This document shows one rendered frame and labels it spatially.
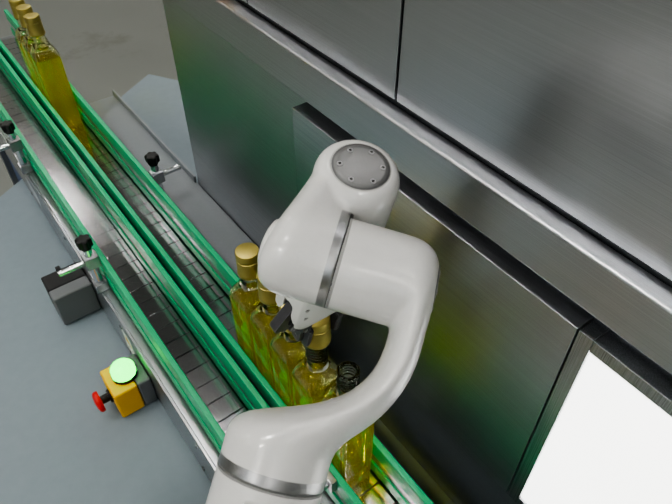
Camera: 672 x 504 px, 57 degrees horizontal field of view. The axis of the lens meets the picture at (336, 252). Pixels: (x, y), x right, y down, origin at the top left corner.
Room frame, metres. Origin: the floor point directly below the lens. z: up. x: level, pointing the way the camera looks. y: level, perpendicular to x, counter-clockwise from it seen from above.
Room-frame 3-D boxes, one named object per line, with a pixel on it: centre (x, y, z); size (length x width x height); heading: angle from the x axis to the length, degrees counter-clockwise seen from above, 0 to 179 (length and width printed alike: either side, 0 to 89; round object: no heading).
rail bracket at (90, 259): (0.79, 0.47, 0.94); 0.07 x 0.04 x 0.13; 127
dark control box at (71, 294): (0.86, 0.55, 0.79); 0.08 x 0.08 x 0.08; 37
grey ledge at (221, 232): (1.10, 0.35, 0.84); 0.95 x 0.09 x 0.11; 37
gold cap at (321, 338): (0.47, 0.02, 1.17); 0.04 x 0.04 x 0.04
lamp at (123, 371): (0.64, 0.38, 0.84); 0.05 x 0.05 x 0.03
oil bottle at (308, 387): (0.47, 0.02, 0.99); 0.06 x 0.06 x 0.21; 36
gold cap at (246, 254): (0.62, 0.12, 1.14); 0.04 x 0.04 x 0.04
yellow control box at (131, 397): (0.64, 0.38, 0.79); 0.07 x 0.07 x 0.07; 37
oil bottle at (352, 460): (0.43, -0.01, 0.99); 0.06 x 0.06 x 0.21; 37
